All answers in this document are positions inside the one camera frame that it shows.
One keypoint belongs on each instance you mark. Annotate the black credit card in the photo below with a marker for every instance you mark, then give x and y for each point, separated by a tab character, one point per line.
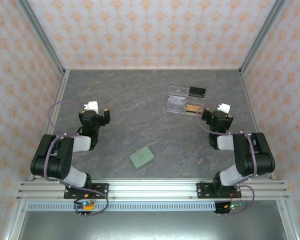
197	92

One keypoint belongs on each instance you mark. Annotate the clear acrylic card stand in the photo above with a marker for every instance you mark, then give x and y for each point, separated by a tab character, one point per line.
176	108

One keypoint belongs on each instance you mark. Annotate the silvery white credit card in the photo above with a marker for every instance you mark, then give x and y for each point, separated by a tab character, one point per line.
176	100

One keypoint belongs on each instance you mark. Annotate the green card holder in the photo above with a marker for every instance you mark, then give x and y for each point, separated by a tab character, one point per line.
141	158

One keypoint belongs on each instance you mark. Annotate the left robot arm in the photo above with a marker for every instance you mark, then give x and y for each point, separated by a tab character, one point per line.
52	160

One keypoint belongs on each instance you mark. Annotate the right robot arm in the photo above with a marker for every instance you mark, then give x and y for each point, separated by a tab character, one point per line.
262	157

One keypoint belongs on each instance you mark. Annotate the grey metal panel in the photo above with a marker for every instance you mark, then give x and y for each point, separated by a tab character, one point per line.
150	225

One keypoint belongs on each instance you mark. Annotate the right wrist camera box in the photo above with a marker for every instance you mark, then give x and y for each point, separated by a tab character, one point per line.
223	108

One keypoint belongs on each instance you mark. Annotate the left aluminium table rail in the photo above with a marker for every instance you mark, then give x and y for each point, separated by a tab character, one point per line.
59	95

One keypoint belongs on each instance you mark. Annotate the aluminium table rail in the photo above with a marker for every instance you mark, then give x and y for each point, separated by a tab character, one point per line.
249	100
59	95

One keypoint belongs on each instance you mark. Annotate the right aluminium table rail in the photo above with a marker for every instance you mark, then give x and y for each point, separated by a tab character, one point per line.
249	100

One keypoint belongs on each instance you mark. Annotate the left aluminium frame post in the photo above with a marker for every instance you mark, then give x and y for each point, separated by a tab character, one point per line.
44	37

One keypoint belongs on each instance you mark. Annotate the aluminium frame post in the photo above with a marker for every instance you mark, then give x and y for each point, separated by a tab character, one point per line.
260	37
44	37

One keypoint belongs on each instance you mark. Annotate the long aluminium base rail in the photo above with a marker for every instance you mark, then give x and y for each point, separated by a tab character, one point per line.
152	190

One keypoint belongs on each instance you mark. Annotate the right aluminium frame post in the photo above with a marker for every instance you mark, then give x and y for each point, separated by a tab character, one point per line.
260	37

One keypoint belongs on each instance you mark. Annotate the aluminium frame leg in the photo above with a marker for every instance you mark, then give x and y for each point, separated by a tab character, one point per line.
13	222
288	222

